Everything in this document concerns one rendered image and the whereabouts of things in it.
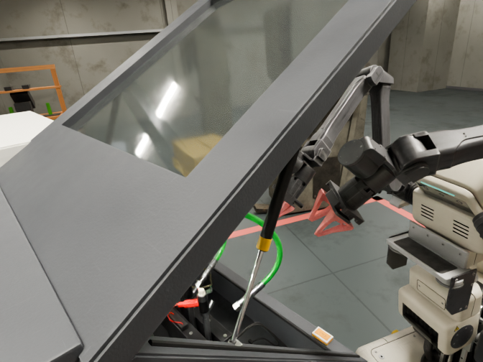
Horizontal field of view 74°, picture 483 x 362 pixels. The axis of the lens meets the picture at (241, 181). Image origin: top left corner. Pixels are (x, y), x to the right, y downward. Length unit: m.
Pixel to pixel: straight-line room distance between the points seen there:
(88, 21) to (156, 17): 1.72
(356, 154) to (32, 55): 9.73
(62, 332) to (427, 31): 12.08
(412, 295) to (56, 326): 1.29
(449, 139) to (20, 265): 0.71
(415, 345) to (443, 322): 0.64
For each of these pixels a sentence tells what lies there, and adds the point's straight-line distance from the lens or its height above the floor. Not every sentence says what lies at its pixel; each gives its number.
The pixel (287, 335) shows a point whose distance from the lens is 1.13.
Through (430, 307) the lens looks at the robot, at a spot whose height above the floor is 0.80.
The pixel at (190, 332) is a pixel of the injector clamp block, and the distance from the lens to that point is 1.03.
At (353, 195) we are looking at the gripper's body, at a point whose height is 1.43.
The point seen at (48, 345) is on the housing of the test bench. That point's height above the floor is 1.50.
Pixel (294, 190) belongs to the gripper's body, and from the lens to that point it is 0.99.
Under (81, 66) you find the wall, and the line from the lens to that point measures 9.94.
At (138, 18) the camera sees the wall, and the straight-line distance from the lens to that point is 9.96.
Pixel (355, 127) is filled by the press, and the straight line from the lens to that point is 3.49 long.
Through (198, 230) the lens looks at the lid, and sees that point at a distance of 0.33.
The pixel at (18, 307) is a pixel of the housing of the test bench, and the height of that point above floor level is 1.50.
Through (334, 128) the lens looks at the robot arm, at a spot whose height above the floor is 1.47.
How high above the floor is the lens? 1.73
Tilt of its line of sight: 22 degrees down
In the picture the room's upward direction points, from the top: 5 degrees counter-clockwise
